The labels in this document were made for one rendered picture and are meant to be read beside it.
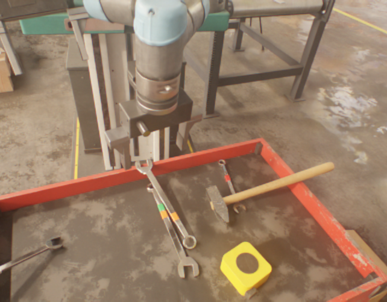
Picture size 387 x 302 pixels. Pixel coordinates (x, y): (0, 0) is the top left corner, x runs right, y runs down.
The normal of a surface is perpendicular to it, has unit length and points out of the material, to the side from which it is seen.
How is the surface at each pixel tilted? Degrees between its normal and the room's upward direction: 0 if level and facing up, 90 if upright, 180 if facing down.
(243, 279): 0
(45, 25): 90
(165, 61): 98
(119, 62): 90
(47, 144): 0
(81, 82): 90
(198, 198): 0
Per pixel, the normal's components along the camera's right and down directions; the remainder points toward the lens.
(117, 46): 0.25, 0.65
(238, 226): 0.07, -0.75
